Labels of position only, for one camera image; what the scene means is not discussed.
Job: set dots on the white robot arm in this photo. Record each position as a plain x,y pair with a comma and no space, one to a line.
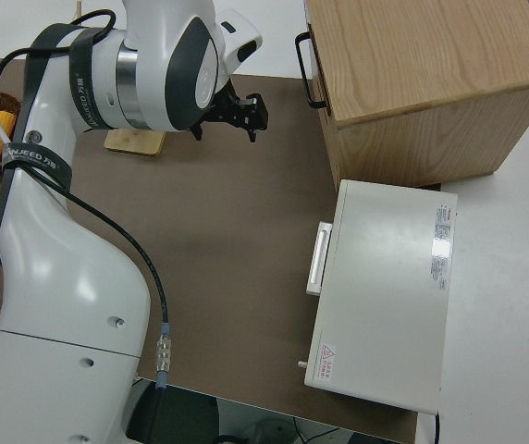
61,277

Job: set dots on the wooden cabinet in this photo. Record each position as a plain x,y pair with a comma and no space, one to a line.
431,69

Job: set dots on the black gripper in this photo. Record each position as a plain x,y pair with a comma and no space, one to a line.
250,111

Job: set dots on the white toaster oven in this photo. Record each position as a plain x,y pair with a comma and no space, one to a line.
385,287

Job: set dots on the wooden mug rack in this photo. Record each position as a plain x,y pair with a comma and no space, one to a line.
130,141

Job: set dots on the brown table mat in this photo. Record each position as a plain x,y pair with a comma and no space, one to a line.
223,208

